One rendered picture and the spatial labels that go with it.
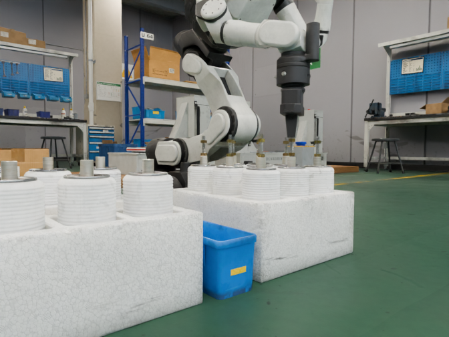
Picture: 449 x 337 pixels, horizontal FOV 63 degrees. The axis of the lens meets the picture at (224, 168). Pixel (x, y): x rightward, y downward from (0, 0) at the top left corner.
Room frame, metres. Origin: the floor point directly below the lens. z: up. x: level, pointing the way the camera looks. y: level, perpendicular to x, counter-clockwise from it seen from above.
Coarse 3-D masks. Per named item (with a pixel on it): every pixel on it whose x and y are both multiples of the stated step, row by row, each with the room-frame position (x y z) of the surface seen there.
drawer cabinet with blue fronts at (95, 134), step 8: (88, 128) 6.06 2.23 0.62; (96, 128) 6.13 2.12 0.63; (104, 128) 6.21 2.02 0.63; (112, 128) 6.31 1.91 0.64; (80, 136) 6.30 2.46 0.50; (88, 136) 6.07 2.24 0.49; (96, 136) 6.11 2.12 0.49; (104, 136) 6.21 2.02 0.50; (112, 136) 6.30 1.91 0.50; (80, 144) 6.30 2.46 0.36; (88, 144) 6.07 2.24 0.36; (96, 144) 6.13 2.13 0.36; (80, 152) 6.30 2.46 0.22; (88, 152) 6.07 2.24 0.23; (96, 152) 6.13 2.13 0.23
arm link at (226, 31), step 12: (228, 12) 1.09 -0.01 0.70; (216, 24) 1.08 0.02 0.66; (228, 24) 1.07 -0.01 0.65; (240, 24) 1.05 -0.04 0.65; (252, 24) 1.04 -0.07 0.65; (216, 36) 1.10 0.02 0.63; (228, 36) 1.07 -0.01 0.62; (240, 36) 1.05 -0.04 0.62; (252, 36) 1.03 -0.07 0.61; (228, 48) 1.15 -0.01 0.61
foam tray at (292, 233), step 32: (192, 192) 1.03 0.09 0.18; (352, 192) 1.06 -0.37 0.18; (224, 224) 0.91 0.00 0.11; (256, 224) 0.83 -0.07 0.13; (288, 224) 0.87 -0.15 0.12; (320, 224) 0.96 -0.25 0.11; (352, 224) 1.06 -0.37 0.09; (256, 256) 0.82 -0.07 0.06; (288, 256) 0.87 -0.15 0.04; (320, 256) 0.96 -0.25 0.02
